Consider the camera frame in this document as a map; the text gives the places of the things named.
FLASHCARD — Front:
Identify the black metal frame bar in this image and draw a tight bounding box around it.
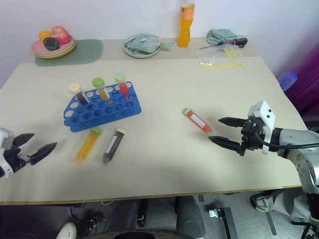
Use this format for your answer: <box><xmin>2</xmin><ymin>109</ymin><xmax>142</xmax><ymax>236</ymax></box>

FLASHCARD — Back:
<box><xmin>208</xmin><ymin>206</ymin><xmax>237</xmax><ymax>239</ymax></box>

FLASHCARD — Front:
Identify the dark rounded shape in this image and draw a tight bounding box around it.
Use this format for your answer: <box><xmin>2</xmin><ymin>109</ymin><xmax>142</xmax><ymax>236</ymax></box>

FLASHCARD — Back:
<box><xmin>174</xmin><ymin>196</ymin><xmax>206</xmax><ymax>239</ymax></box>

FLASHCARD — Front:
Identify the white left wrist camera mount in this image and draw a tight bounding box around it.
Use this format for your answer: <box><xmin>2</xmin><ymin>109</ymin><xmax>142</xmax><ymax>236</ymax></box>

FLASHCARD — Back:
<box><xmin>0</xmin><ymin>127</ymin><xmax>16</xmax><ymax>179</ymax></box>

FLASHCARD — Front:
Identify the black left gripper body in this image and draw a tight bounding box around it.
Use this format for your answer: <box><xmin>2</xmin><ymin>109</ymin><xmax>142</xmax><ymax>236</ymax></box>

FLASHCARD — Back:
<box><xmin>3</xmin><ymin>145</ymin><xmax>31</xmax><ymax>174</ymax></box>

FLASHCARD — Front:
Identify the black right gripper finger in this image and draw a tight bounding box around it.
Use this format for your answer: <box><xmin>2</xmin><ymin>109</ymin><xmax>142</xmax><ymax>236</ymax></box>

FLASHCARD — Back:
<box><xmin>208</xmin><ymin>135</ymin><xmax>244</xmax><ymax>153</ymax></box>
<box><xmin>218</xmin><ymin>117</ymin><xmax>248</xmax><ymax>128</ymax></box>

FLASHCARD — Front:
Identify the pale green folded pouch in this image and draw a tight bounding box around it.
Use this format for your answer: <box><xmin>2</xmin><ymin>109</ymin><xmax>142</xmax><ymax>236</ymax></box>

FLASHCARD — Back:
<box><xmin>128</xmin><ymin>33</ymin><xmax>160</xmax><ymax>54</ymax></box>

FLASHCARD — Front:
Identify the green cap red liquid tube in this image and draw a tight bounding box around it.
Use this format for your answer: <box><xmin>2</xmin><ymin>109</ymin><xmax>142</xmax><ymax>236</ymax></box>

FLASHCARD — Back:
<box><xmin>114</xmin><ymin>73</ymin><xmax>131</xmax><ymax>96</ymax></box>

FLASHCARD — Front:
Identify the dark purple cabinet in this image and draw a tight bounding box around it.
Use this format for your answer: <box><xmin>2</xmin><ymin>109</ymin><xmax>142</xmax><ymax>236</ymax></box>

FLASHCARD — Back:
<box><xmin>284</xmin><ymin>43</ymin><xmax>319</xmax><ymax>125</ymax></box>

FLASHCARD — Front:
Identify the blue ribbed bottle cap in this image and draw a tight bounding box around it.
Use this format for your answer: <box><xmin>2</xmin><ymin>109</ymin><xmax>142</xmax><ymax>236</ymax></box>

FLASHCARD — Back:
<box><xmin>278</xmin><ymin>71</ymin><xmax>299</xmax><ymax>92</ymax></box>

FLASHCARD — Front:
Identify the clear zip plastic bag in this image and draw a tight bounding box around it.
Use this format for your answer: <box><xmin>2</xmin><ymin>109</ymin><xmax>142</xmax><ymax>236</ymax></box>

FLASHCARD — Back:
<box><xmin>195</xmin><ymin>45</ymin><xmax>249</xmax><ymax>69</ymax></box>

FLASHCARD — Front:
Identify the grey sneaker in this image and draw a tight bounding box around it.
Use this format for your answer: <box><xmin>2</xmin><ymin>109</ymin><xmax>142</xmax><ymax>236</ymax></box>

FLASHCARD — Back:
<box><xmin>250</xmin><ymin>193</ymin><xmax>275</xmax><ymax>213</ymax></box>

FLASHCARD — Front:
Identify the teal crumpled towel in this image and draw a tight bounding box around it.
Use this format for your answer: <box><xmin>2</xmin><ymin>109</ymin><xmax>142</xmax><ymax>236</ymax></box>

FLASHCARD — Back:
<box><xmin>206</xmin><ymin>28</ymin><xmax>239</xmax><ymax>46</ymax></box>

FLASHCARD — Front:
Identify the green placemat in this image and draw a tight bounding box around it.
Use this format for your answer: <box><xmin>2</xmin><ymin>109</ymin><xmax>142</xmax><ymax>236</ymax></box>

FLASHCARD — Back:
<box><xmin>34</xmin><ymin>39</ymin><xmax>104</xmax><ymax>67</ymax></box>

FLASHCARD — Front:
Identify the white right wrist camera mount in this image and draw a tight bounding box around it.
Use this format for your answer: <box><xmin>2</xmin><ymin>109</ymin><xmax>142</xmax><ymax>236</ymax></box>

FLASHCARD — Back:
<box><xmin>247</xmin><ymin>100</ymin><xmax>278</xmax><ymax>155</ymax></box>

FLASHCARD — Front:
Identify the pink red toy apple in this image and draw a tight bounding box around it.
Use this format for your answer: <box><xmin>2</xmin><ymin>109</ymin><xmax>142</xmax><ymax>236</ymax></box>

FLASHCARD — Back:
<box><xmin>51</xmin><ymin>24</ymin><xmax>71</xmax><ymax>45</ymax></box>

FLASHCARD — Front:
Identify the light green plastic plate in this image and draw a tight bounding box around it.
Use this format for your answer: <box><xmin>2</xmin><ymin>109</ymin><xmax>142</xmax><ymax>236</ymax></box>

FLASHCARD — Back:
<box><xmin>33</xmin><ymin>39</ymin><xmax>76</xmax><ymax>57</ymax></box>

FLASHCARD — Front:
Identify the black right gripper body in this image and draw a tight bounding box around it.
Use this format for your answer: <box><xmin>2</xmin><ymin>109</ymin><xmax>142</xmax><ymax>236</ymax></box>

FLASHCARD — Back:
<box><xmin>238</xmin><ymin>119</ymin><xmax>266</xmax><ymax>157</ymax></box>

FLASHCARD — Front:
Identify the dark toy fruit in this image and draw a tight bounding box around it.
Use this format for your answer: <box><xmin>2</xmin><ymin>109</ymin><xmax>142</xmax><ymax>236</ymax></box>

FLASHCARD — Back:
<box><xmin>43</xmin><ymin>37</ymin><xmax>60</xmax><ymax>52</ymax></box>

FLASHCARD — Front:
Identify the white shoe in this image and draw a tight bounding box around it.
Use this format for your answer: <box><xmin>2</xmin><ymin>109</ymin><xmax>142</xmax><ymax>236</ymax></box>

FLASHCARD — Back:
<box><xmin>55</xmin><ymin>222</ymin><xmax>78</xmax><ymax>239</ymax></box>

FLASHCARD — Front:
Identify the yellow plastic plate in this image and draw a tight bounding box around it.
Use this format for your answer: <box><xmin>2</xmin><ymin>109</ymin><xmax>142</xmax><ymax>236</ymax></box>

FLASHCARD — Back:
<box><xmin>34</xmin><ymin>41</ymin><xmax>77</xmax><ymax>60</ymax></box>

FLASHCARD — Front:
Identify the orange soda bottle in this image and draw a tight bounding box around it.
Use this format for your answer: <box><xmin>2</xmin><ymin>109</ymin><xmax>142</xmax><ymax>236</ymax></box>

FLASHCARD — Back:
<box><xmin>177</xmin><ymin>0</ymin><xmax>196</xmax><ymax>48</ymax></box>

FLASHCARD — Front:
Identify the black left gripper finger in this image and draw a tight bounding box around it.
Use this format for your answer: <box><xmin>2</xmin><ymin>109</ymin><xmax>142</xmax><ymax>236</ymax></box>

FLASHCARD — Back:
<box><xmin>29</xmin><ymin>142</ymin><xmax>58</xmax><ymax>166</ymax></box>
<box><xmin>13</xmin><ymin>132</ymin><xmax>36</xmax><ymax>148</ymax></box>

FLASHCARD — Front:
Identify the orange toy fruit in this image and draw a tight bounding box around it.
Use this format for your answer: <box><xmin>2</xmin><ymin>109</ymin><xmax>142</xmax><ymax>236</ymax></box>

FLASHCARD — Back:
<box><xmin>38</xmin><ymin>30</ymin><xmax>53</xmax><ymax>43</ymax></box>

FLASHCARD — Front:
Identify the green cap yellow liquid tube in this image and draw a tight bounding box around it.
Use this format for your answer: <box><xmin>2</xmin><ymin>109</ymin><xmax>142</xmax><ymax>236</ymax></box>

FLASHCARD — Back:
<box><xmin>92</xmin><ymin>77</ymin><xmax>111</xmax><ymax>101</ymax></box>
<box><xmin>75</xmin><ymin>127</ymin><xmax>102</xmax><ymax>164</ymax></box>

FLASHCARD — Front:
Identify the blue plastic test tube rack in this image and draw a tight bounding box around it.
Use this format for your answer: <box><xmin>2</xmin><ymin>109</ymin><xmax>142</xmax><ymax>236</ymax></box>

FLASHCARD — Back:
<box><xmin>62</xmin><ymin>81</ymin><xmax>142</xmax><ymax>133</ymax></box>

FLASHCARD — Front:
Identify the red black screwdriver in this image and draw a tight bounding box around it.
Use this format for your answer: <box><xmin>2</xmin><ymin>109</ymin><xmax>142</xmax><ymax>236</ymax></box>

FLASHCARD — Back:
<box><xmin>199</xmin><ymin>37</ymin><xmax>248</xmax><ymax>50</ymax></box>

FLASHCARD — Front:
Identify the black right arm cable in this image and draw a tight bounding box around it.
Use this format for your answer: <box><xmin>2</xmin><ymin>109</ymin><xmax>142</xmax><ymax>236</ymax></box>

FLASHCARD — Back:
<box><xmin>253</xmin><ymin>128</ymin><xmax>319</xmax><ymax>150</ymax></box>

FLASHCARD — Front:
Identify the pale green round plate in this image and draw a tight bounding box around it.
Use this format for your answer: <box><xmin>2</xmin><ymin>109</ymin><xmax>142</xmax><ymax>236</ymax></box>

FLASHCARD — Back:
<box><xmin>122</xmin><ymin>34</ymin><xmax>161</xmax><ymax>59</ymax></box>

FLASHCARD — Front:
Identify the grey trouser leg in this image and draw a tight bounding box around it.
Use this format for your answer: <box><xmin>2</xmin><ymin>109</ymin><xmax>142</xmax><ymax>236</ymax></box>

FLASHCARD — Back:
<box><xmin>268</xmin><ymin>188</ymin><xmax>311</xmax><ymax>223</ymax></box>

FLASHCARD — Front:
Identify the pink plastic plate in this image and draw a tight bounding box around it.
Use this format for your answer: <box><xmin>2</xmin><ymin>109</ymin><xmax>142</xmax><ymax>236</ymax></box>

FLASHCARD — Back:
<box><xmin>31</xmin><ymin>34</ymin><xmax>74</xmax><ymax>55</ymax></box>

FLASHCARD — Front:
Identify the green cap orange-red liquid tube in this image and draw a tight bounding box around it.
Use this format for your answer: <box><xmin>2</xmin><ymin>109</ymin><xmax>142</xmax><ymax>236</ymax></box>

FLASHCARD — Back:
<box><xmin>183</xmin><ymin>108</ymin><xmax>213</xmax><ymax>135</ymax></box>

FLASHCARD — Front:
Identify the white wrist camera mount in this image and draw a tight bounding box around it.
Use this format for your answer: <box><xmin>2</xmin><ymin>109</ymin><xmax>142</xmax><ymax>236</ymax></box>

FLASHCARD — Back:
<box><xmin>247</xmin><ymin>100</ymin><xmax>278</xmax><ymax>155</ymax></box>
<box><xmin>0</xmin><ymin>127</ymin><xmax>16</xmax><ymax>179</ymax></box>

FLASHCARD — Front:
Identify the cream cap dark liquid tube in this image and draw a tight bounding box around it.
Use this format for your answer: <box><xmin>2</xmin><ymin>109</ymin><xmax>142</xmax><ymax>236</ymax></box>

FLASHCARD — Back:
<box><xmin>68</xmin><ymin>82</ymin><xmax>90</xmax><ymax>106</ymax></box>
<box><xmin>102</xmin><ymin>127</ymin><xmax>126</xmax><ymax>165</ymax></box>

